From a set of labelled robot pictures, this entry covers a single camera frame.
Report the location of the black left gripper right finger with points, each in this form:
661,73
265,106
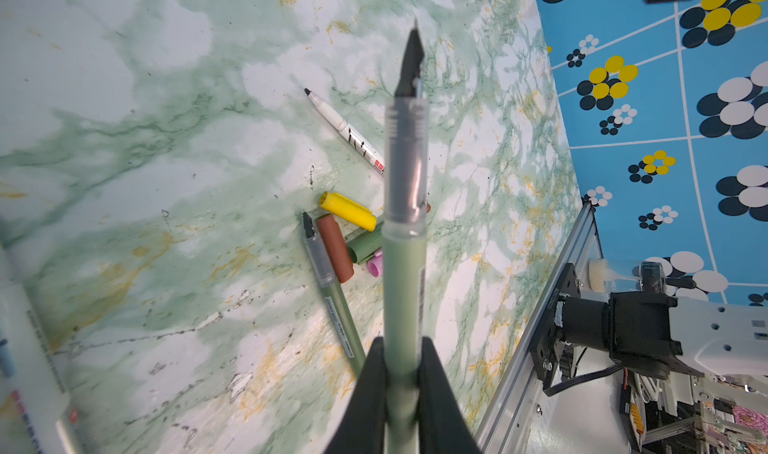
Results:
441,425

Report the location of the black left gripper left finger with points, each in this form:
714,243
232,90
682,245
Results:
362,428

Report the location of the light green pen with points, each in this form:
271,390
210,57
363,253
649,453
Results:
404,246

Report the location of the white marker pen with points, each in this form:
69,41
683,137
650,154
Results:
347,132

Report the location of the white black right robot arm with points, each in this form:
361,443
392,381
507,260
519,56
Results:
665,108

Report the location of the pink pen cap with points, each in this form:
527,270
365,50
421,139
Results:
375,264

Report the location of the brown pen cap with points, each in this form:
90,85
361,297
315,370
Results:
336,247

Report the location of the green pen cap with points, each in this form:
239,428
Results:
363,244

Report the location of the dark green pen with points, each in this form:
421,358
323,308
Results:
333,296

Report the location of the yellow pen cap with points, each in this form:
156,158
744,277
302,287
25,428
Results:
348,210

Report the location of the pink pen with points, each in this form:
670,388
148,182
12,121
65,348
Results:
35,387

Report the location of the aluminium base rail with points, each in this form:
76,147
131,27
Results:
513,406

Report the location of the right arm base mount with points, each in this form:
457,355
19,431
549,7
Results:
545,347

